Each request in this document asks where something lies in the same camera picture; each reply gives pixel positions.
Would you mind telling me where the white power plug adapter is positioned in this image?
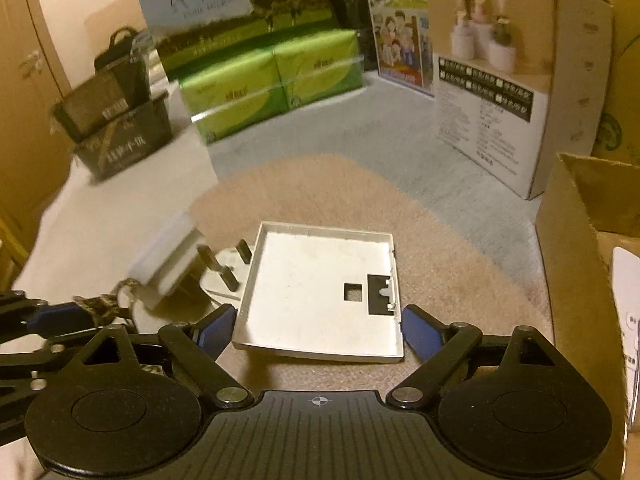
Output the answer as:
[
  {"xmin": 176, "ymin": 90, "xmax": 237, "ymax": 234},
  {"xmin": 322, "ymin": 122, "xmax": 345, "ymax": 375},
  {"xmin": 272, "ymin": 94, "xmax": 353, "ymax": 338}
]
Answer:
[{"xmin": 198, "ymin": 240, "xmax": 253, "ymax": 309}]

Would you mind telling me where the white square night light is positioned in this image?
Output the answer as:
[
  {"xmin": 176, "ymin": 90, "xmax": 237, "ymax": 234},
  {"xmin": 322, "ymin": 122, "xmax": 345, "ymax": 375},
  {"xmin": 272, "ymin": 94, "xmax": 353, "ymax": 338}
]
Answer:
[{"xmin": 127, "ymin": 211, "xmax": 204, "ymax": 310}]

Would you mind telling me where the beige square tray lid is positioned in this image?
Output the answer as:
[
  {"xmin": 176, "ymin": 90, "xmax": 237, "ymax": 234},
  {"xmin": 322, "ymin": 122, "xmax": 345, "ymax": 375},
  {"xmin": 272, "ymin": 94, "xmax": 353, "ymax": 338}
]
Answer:
[{"xmin": 231, "ymin": 221, "xmax": 405, "ymax": 363}]

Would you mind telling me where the white rectangular remote device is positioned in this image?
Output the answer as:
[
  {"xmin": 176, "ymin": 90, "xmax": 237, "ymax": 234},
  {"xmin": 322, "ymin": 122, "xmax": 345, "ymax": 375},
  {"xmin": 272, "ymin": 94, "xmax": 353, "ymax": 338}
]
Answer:
[{"xmin": 611, "ymin": 246, "xmax": 640, "ymax": 432}]

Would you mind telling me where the wooden door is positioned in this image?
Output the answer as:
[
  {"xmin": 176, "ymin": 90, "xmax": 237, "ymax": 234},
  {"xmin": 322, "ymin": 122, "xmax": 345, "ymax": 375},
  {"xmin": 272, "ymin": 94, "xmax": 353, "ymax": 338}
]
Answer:
[{"xmin": 0, "ymin": 0, "xmax": 76, "ymax": 241}]

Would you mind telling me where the open cardboard box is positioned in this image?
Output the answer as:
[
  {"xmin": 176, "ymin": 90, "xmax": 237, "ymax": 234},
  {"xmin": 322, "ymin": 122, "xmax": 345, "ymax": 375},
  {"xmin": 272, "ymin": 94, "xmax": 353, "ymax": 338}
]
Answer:
[{"xmin": 535, "ymin": 153, "xmax": 639, "ymax": 479}]

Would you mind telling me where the lower black food bowl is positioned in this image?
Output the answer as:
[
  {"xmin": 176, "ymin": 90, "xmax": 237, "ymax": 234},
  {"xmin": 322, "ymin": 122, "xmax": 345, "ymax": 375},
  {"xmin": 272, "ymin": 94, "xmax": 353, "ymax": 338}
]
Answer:
[{"xmin": 74, "ymin": 91, "xmax": 174, "ymax": 181}]

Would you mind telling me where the black food bowl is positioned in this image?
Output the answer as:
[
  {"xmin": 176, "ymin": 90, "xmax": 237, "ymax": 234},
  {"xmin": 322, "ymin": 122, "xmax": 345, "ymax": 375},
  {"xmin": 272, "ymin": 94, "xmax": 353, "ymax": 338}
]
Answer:
[
  {"xmin": 74, "ymin": 91, "xmax": 174, "ymax": 181},
  {"xmin": 52, "ymin": 56, "xmax": 151, "ymax": 144}
]

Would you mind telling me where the upper black food bowl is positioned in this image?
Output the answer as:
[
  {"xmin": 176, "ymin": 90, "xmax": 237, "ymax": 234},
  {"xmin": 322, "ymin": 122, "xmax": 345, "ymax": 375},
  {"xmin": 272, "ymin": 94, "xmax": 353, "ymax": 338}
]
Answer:
[{"xmin": 52, "ymin": 56, "xmax": 151, "ymax": 144}]

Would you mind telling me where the large flat cardboard box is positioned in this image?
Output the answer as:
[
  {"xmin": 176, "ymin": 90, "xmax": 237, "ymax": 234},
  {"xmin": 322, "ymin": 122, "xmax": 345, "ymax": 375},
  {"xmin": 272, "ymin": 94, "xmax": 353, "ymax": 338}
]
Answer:
[{"xmin": 592, "ymin": 0, "xmax": 639, "ymax": 166}]

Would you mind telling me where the black handbag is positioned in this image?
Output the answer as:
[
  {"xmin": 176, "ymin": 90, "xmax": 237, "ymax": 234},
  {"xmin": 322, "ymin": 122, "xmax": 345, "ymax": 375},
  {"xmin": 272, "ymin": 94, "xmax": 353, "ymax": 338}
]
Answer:
[{"xmin": 93, "ymin": 26, "xmax": 139, "ymax": 72}]

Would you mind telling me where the white humidifier product box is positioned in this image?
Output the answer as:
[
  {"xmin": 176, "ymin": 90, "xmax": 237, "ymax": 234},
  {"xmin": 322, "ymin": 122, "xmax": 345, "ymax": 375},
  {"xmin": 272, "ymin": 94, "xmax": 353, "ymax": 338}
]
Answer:
[{"xmin": 427, "ymin": 0, "xmax": 614, "ymax": 200}]

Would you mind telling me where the green tissue pack bundle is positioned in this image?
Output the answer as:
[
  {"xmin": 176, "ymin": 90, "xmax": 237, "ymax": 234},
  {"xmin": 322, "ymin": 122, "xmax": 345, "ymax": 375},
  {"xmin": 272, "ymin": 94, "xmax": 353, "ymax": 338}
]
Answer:
[{"xmin": 179, "ymin": 28, "xmax": 363, "ymax": 144}]

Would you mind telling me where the light blue milk carton box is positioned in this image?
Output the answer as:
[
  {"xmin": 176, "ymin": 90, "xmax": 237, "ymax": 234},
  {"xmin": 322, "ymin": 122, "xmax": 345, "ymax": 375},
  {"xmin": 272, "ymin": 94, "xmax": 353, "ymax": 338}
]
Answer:
[{"xmin": 138, "ymin": 0, "xmax": 335, "ymax": 79}]

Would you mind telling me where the dark blue milk box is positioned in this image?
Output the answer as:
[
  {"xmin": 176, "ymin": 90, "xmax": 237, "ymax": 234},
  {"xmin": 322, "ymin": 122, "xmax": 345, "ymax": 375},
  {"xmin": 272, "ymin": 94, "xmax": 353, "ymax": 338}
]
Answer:
[{"xmin": 368, "ymin": 0, "xmax": 434, "ymax": 96}]

